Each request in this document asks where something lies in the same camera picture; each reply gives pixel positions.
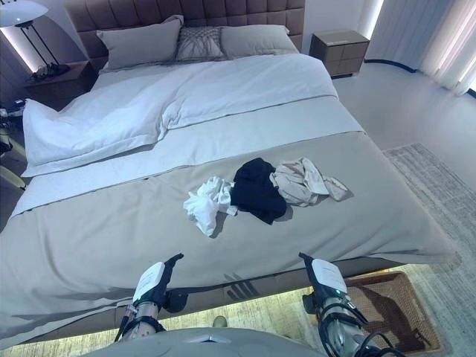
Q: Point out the beige garment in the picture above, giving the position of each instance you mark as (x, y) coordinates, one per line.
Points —
(301, 182)

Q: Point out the white shade table lamp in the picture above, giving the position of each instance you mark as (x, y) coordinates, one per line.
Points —
(18, 11)

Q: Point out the dark wooden nightstand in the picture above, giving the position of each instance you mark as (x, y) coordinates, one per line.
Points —
(56, 89)

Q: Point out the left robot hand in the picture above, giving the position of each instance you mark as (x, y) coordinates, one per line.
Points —
(150, 282)

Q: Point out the white duvet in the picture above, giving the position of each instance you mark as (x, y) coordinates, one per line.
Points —
(148, 100)

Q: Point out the white curtain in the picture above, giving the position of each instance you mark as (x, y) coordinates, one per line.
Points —
(450, 41)

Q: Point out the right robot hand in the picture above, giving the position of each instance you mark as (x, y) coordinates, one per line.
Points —
(329, 277)

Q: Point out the black garment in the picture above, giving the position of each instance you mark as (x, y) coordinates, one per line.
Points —
(256, 193)

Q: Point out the white garment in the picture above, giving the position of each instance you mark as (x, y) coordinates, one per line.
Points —
(202, 206)

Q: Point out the brown padded headboard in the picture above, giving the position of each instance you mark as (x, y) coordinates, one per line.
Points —
(230, 13)

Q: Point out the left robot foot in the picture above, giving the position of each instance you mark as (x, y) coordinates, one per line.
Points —
(219, 322)

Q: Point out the light wooden nightstand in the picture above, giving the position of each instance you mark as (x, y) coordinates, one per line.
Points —
(338, 52)

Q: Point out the large beige pillow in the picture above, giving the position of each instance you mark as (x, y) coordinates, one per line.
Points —
(141, 44)
(256, 41)

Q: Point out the bed with beige bedspread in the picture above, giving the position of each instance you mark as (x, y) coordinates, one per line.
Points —
(111, 241)

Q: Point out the grey robot torso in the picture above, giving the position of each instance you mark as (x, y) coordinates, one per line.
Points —
(208, 346)

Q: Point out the brown wicker basket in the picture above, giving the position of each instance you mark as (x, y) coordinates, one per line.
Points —
(401, 312)

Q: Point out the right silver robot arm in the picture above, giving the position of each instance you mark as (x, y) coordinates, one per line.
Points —
(342, 327)

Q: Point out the patterned grey cushion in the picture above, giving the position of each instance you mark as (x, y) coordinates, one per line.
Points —
(199, 42)

